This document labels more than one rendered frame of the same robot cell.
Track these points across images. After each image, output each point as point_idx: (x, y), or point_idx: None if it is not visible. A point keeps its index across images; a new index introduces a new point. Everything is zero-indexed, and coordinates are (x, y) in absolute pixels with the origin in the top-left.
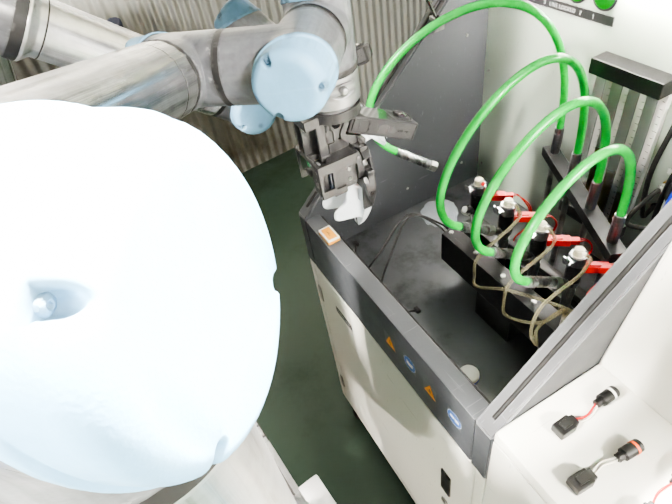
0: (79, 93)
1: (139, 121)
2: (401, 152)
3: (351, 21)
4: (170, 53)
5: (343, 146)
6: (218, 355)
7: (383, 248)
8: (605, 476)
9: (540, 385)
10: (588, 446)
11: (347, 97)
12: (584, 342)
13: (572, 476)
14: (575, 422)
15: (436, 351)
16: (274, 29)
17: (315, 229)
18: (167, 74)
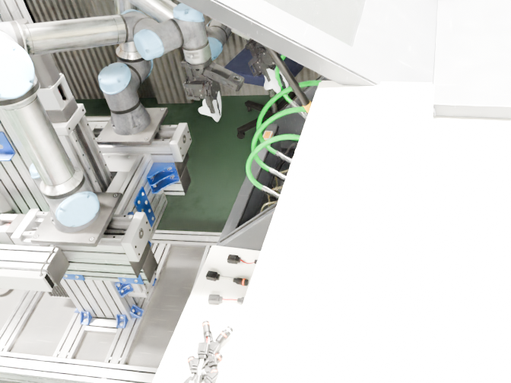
0: (65, 29)
1: (3, 46)
2: (292, 104)
3: (195, 30)
4: (117, 22)
5: (201, 80)
6: (4, 82)
7: None
8: (223, 283)
9: (236, 235)
10: (233, 271)
11: (194, 59)
12: (258, 226)
13: (210, 270)
14: (237, 260)
15: (239, 209)
16: (150, 25)
17: (266, 130)
18: (109, 29)
